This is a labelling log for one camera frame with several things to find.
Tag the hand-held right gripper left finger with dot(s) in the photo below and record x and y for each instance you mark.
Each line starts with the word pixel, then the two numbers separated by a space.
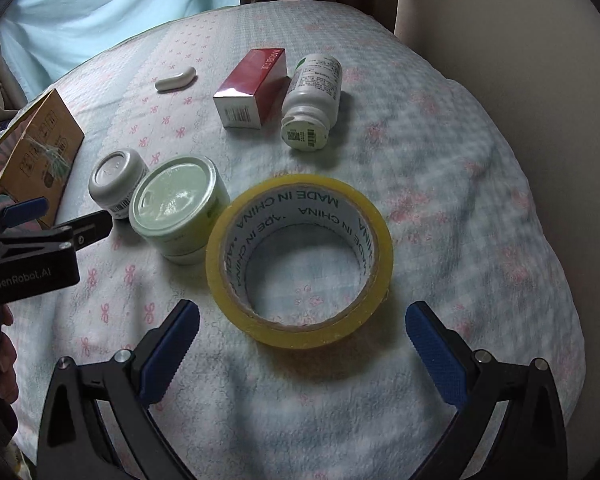
pixel 166 357

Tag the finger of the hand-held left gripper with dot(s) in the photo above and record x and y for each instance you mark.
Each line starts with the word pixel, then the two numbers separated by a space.
pixel 26 210
pixel 87 229

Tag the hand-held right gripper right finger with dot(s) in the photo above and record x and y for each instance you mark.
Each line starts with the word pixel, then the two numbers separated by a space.
pixel 436 357

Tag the yellow tape roll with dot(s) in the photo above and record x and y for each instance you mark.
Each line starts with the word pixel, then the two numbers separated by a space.
pixel 218 266

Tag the person's left hand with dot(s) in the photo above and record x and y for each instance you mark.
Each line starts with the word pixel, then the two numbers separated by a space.
pixel 6 365

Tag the small white bottle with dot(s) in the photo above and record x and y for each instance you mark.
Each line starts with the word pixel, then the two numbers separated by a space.
pixel 115 174

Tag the brown cardboard box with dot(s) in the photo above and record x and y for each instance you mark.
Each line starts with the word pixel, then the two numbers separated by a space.
pixel 47 127

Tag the light green round jar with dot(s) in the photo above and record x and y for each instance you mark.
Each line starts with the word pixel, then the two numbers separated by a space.
pixel 175 195

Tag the floral quilted blanket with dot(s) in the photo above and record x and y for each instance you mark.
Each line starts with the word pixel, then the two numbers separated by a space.
pixel 430 185

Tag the white oval case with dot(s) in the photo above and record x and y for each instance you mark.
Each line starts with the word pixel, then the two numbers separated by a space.
pixel 175 80

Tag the light blue cloth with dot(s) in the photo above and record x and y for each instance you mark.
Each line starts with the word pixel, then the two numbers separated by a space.
pixel 105 10

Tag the red carton box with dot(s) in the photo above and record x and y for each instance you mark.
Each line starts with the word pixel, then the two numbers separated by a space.
pixel 252 72

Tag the white pill bottle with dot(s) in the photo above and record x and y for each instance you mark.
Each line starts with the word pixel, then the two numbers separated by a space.
pixel 312 89

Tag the beige padded headboard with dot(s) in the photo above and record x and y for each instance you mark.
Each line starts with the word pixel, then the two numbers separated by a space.
pixel 530 85

